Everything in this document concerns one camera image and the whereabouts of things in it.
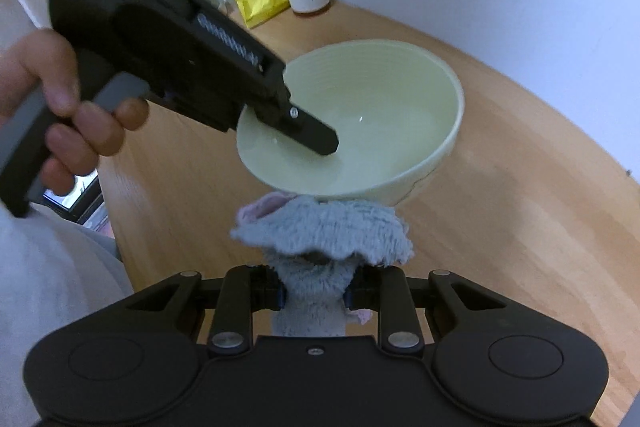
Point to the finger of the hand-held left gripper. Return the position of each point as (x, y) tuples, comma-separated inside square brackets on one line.
[(315, 134)]

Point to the pale green bowl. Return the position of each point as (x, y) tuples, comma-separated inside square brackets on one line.
[(380, 107)]

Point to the person's left hand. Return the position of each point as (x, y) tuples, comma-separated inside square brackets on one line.
[(60, 72)]

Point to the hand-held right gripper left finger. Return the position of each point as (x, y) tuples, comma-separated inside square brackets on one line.
[(279, 296)]

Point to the grey and pink cloth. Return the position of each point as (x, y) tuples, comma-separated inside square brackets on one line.
[(325, 227)]

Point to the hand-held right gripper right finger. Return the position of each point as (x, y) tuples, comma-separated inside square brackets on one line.
[(348, 297)]

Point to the person's grey clothing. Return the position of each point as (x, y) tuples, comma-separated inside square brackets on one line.
[(50, 307)]

